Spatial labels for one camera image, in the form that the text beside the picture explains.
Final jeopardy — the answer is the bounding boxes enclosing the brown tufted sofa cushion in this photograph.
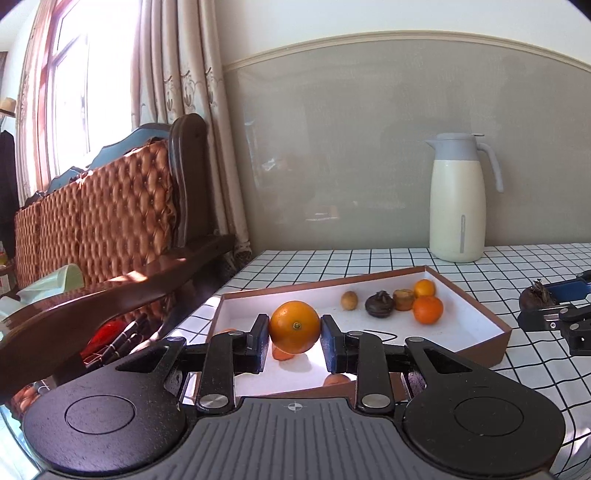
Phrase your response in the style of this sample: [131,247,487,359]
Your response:
[14,138,178,289]

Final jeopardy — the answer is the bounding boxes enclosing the dark hanging garment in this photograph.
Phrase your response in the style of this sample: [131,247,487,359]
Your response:
[0,130,20,245]

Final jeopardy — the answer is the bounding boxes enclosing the brown cardboard box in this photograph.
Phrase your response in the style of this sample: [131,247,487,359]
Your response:
[194,264,513,400]

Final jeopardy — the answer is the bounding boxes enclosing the pale green plastic bag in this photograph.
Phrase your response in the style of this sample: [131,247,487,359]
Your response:
[18,263,85,303]

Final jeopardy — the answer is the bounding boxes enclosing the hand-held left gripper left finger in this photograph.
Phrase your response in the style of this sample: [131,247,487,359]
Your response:
[115,313,271,412]

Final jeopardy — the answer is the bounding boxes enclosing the blue padded backrest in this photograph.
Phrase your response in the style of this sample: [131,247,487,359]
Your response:
[48,122,172,192]

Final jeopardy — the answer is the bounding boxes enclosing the beige embroidered curtain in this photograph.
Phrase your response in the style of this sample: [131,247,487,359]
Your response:
[131,0,252,259]

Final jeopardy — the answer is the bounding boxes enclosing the large round orange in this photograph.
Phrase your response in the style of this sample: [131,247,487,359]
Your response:
[269,300,321,355]

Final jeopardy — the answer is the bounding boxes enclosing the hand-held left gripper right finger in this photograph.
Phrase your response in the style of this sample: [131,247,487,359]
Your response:
[320,314,481,411]

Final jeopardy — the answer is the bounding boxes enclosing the red cloth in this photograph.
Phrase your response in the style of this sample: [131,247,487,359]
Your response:
[81,320,125,361]

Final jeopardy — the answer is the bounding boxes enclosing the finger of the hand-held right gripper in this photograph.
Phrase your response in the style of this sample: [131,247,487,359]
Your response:
[517,302,591,332]
[545,270,591,304]

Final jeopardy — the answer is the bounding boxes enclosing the window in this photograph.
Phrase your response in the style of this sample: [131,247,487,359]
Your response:
[18,0,144,195]

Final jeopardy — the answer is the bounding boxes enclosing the cream thermos jug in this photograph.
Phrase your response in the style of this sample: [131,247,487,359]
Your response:
[425,133,505,264]

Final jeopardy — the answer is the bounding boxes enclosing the white checked tablecloth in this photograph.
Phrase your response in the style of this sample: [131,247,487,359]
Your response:
[161,242,591,476]

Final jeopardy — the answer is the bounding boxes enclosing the bundle of black pens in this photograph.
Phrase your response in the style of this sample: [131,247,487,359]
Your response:
[99,313,151,367]

